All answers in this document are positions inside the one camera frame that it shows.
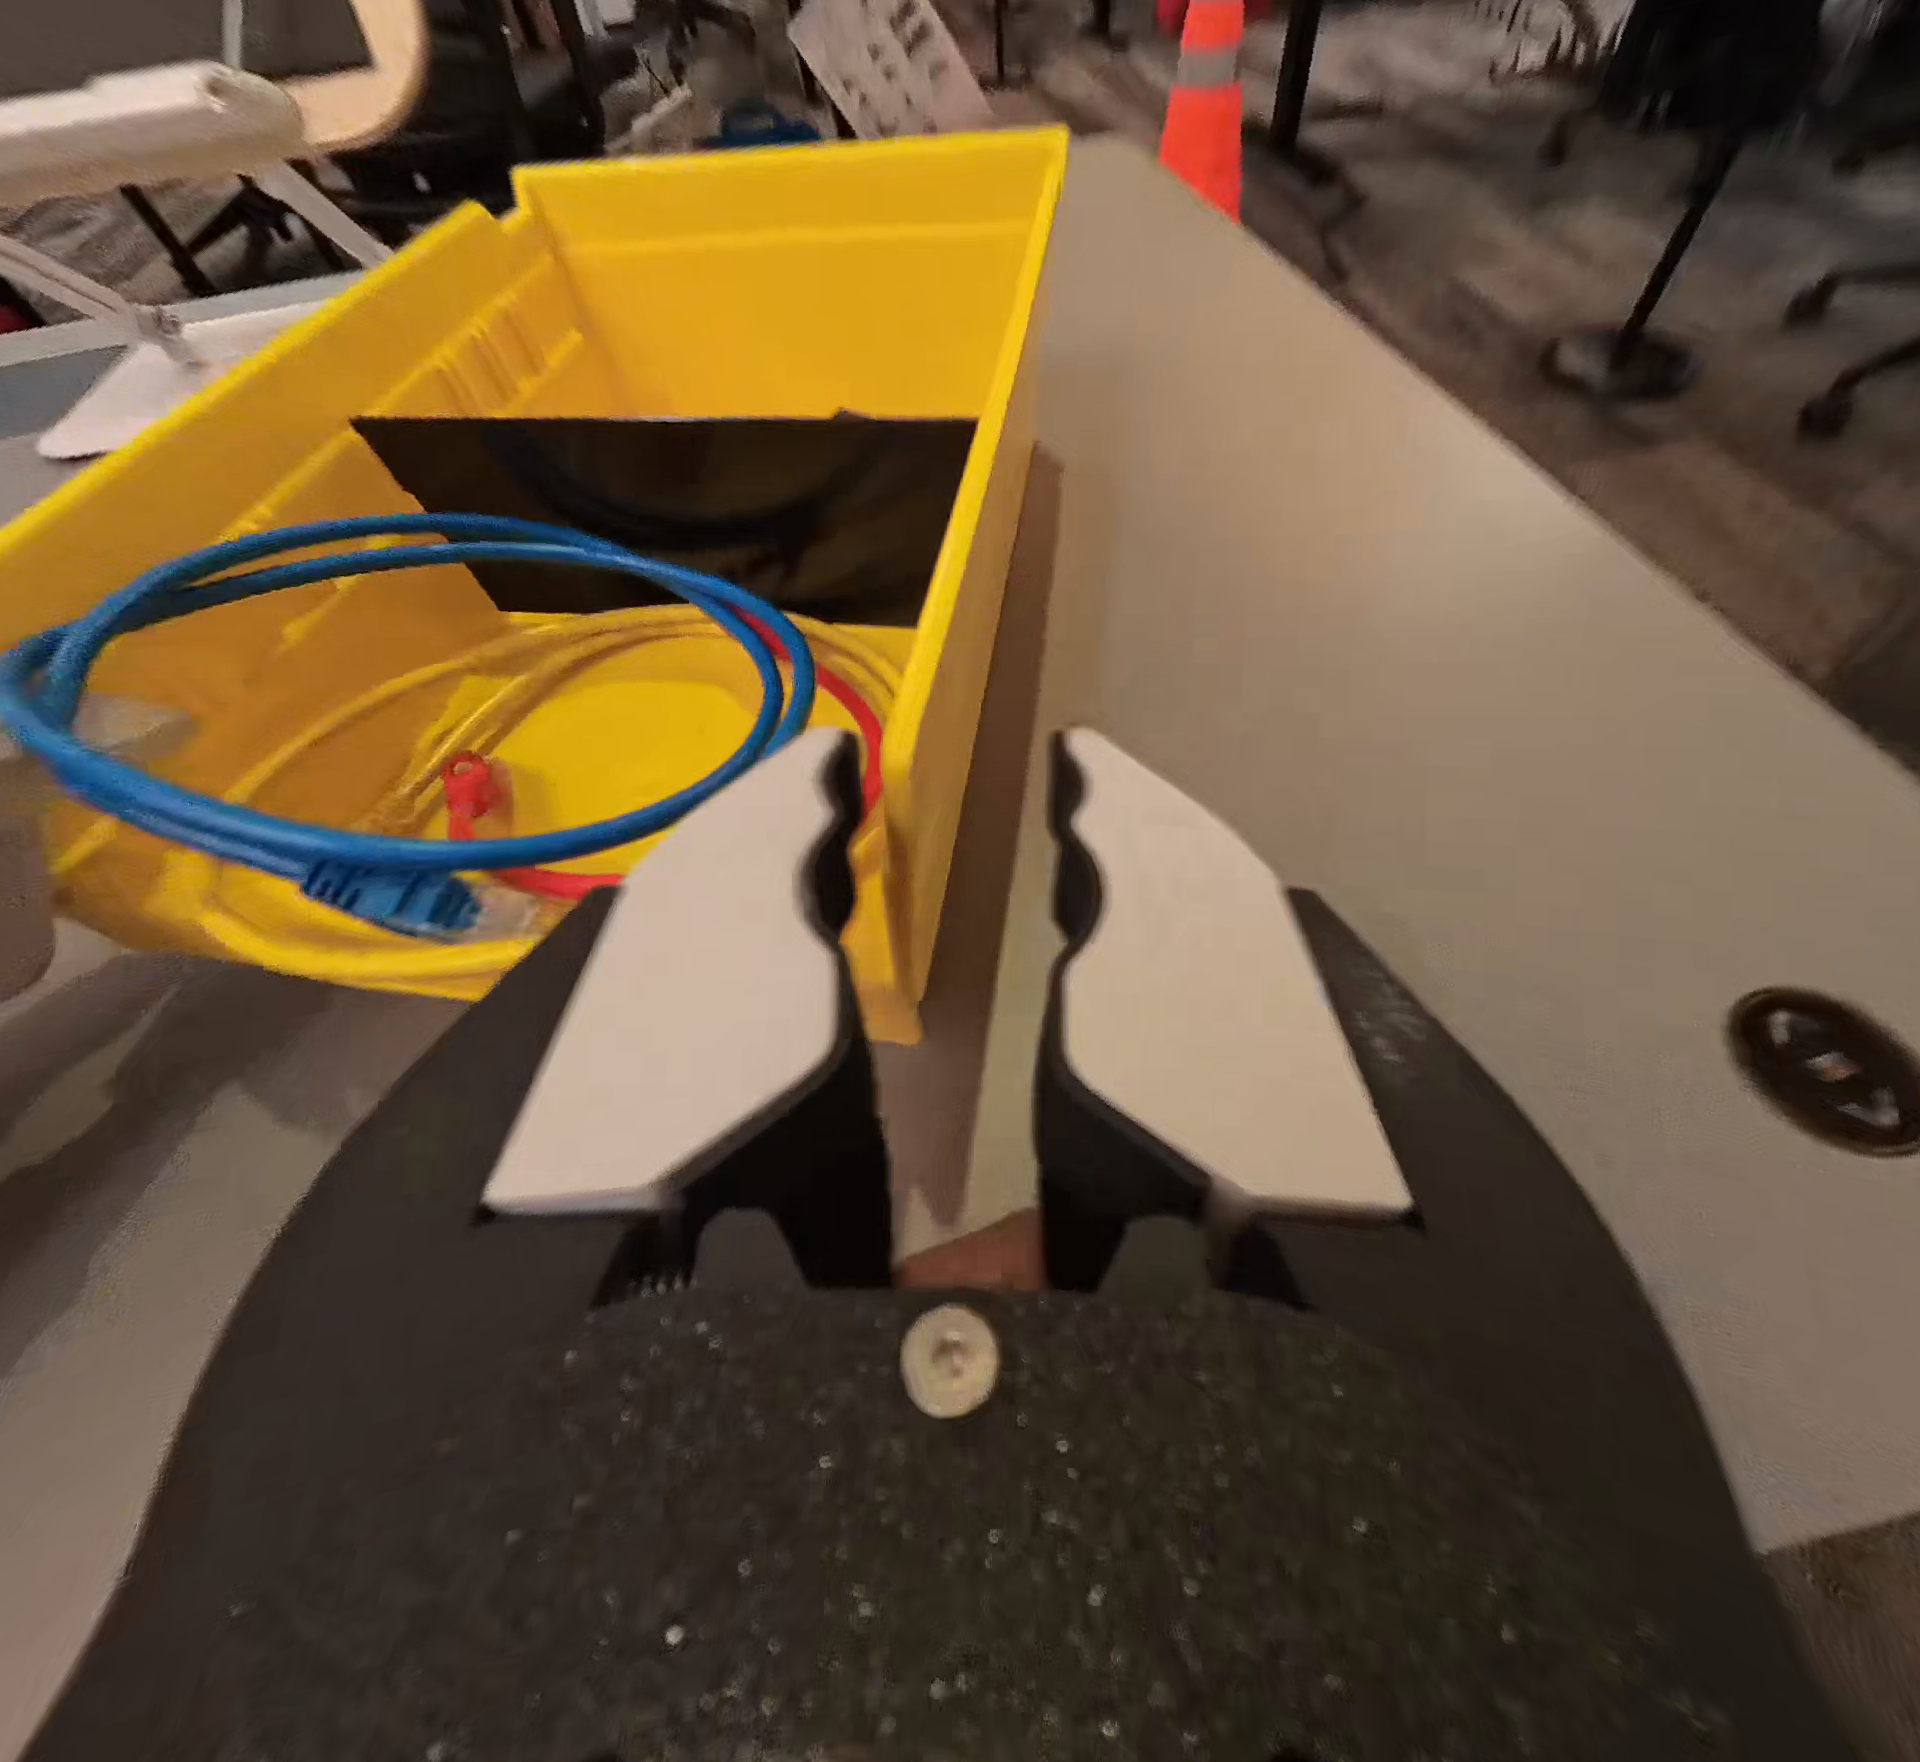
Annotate black desk grommet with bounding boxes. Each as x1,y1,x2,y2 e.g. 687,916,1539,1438
1728,988,1920,1159

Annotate red ethernet cable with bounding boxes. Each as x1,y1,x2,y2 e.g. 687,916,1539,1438
441,609,888,905

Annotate orange traffic cone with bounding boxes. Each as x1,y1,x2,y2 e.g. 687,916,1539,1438
1153,0,1248,215

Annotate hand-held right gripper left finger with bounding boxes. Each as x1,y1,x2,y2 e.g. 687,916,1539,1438
484,726,894,1293

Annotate white printed sheet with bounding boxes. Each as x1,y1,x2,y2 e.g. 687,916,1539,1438
790,0,997,138

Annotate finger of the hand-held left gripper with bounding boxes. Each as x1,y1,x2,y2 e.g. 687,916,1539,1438
0,696,194,1005

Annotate black pole stand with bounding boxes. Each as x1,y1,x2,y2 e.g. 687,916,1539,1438
1539,110,1758,410

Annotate black board on white stand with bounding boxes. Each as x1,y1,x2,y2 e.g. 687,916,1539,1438
0,0,431,462

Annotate blue ethernet cable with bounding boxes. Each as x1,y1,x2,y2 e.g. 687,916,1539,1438
0,515,821,953

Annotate yellow ethernet cable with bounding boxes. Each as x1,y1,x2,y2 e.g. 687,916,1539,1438
227,609,925,957

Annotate yellow plastic bin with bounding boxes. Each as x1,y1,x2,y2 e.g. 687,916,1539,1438
0,125,1073,1043

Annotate wide black bin divider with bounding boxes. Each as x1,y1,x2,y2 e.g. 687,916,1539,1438
349,410,983,625

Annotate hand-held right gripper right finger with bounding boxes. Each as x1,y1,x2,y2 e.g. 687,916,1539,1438
1031,726,1418,1293

